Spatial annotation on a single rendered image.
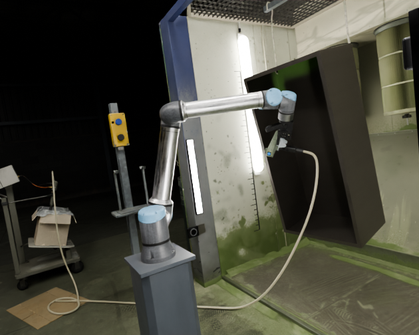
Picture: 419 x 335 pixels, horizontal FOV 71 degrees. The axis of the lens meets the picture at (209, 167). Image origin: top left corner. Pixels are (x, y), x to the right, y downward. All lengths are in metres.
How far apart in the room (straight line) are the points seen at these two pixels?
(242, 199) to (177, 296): 1.34
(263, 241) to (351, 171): 1.34
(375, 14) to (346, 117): 1.25
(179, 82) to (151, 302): 1.65
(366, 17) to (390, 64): 0.43
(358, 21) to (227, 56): 1.14
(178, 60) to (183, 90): 0.25
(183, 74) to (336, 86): 1.23
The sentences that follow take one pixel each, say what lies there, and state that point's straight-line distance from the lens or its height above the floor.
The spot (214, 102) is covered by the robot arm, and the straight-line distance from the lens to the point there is 1.59.
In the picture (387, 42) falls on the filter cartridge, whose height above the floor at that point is 1.83.
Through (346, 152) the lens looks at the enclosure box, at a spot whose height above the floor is 1.06.
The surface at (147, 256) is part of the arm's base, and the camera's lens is 1.63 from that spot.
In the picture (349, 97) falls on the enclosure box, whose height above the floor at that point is 1.38.
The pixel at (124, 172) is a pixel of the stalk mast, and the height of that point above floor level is 1.08.
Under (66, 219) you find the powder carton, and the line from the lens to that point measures 3.55.
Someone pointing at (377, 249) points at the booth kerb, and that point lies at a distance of 2.94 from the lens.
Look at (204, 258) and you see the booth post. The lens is 2.62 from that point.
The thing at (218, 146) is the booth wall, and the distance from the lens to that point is 2.59.
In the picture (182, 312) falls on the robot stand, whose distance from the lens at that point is 1.71.
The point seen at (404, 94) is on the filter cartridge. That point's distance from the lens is 2.85.
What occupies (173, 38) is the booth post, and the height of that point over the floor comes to 2.09.
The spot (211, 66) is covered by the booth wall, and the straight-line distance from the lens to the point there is 2.69.
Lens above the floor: 1.22
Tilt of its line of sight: 5 degrees down
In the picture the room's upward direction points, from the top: 8 degrees counter-clockwise
